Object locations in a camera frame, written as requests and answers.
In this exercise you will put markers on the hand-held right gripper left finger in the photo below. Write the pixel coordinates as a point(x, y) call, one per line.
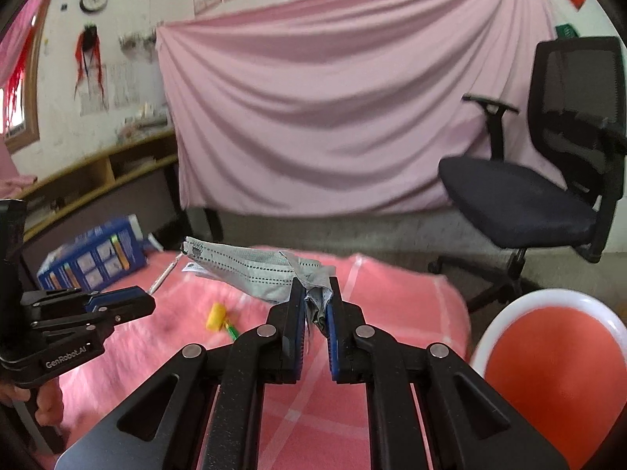
point(299, 338)

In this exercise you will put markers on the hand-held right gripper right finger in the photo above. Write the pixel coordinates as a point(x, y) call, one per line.
point(333, 342)

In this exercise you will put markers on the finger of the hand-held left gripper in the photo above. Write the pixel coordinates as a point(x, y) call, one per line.
point(115, 298)
point(132, 309)

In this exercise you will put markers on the grey printed paper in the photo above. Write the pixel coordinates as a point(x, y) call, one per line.
point(316, 308)

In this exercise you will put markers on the grey face mask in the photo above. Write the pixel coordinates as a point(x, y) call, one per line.
point(235, 267)

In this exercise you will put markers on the person's left hand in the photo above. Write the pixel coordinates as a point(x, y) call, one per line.
point(48, 404)

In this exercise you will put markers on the thin silver rod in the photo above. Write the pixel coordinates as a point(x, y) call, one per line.
point(164, 276)

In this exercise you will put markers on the blue cardboard box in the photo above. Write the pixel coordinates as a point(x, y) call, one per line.
point(93, 254)

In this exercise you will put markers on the pink checked blanket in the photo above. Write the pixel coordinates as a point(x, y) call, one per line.
point(392, 303)

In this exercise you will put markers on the small yellow green toy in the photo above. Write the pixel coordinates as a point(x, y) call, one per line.
point(215, 318)

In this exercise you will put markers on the stack of papers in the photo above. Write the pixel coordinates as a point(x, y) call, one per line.
point(144, 125)

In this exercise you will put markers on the orange and white bin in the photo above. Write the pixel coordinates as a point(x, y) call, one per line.
point(548, 377)

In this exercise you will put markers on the black office chair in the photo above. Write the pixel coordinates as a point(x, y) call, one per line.
point(514, 200)

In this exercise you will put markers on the pink hanging sheet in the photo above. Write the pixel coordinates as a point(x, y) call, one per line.
point(318, 107)

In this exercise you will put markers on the wooden wall shelf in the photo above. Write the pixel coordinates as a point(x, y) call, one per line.
point(103, 166)

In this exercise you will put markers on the wooden window frame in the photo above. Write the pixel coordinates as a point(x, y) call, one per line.
point(32, 122)

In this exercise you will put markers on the red tassel wall decoration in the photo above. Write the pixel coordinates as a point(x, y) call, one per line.
point(88, 54)

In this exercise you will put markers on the wall-mounted rack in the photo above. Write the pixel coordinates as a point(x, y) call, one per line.
point(137, 41)

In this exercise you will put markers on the round wall clock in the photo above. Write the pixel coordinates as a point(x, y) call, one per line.
point(94, 0)

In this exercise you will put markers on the green wall sign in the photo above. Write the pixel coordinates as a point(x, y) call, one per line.
point(567, 31)

